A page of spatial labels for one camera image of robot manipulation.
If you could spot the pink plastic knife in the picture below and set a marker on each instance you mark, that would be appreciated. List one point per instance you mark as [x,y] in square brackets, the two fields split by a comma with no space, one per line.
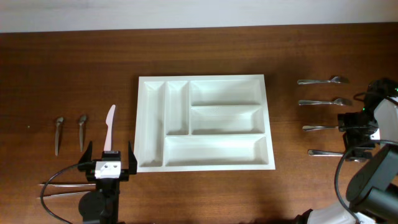
[109,123]

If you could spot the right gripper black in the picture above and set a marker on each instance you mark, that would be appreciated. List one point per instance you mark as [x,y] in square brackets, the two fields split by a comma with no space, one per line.
[348,140]

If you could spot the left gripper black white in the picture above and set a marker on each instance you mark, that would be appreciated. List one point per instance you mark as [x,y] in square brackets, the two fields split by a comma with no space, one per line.
[85,163]

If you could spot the metal fork top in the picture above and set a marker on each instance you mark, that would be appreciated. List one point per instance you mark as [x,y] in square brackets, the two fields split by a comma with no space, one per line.
[336,79]

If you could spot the white plastic cutlery tray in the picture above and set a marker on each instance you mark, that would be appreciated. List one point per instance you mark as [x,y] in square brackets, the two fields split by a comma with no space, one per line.
[203,123]

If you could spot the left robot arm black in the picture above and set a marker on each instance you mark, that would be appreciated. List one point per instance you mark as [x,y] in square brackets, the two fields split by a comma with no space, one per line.
[101,206]

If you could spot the metal fork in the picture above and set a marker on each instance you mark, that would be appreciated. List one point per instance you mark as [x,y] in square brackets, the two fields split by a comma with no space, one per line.
[338,101]
[336,79]

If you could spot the metal spoon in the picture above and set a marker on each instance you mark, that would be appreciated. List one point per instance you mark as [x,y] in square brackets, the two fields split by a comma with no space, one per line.
[315,128]
[312,152]

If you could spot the small metal teaspoon left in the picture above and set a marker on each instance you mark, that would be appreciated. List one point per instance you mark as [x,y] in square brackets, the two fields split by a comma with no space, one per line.
[58,125]

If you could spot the small metal teaspoon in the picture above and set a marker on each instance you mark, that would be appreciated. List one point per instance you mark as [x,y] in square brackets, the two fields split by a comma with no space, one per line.
[58,125]
[81,123]

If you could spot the metal spoon bottom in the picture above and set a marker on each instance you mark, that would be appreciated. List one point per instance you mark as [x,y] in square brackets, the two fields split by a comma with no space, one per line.
[312,152]

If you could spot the small metal teaspoon right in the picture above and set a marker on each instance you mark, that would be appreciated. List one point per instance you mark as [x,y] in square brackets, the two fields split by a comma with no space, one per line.
[81,123]

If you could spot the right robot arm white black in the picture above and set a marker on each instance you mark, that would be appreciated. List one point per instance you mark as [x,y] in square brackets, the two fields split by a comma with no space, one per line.
[371,197]

